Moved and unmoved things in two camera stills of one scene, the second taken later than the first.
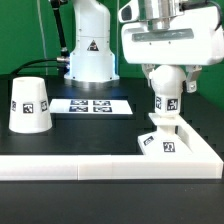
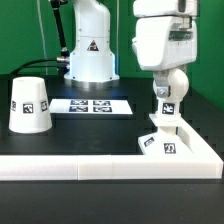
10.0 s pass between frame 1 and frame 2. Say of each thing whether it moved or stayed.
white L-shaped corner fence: stayed
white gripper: moved
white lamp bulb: stayed
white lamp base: stayed
